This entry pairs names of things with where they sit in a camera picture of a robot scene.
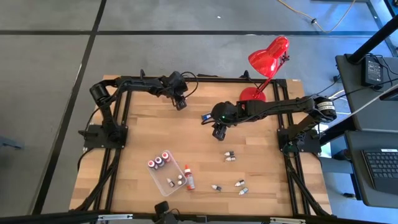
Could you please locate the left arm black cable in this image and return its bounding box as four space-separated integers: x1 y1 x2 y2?
182 71 199 99

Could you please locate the black keyboard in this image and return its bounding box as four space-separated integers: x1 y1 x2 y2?
361 148 398 196

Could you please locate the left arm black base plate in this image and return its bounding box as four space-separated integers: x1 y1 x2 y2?
79 124 129 150

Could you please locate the black overhead beam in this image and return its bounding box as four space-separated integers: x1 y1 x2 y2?
0 210 398 224

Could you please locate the dark grey desk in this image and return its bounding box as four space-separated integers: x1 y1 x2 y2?
344 130 398 208
335 54 398 131

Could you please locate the clear plastic container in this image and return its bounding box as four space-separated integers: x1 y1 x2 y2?
147 149 188 197

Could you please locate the black rounded device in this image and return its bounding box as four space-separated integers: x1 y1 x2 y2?
154 200 181 224

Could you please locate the orange-red food coloring bottle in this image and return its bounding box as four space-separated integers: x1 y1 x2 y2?
183 164 196 191

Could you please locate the black power adapter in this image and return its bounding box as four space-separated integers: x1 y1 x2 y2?
361 55 384 88

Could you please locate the black pole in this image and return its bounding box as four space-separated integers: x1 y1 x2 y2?
346 14 398 65

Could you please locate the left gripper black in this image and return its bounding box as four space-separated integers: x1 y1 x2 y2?
169 71 189 111

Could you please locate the white cable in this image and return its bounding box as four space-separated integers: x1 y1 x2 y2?
326 83 398 125

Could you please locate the red desk lamp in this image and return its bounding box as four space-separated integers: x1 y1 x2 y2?
239 35 290 103

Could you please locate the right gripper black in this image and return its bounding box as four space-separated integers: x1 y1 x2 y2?
211 101 239 141

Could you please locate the yellow cable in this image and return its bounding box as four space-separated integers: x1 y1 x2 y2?
276 0 357 34

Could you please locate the grey-blue floor object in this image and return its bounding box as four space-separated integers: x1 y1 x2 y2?
0 135 25 151

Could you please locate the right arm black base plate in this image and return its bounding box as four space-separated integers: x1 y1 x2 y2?
277 127 322 154

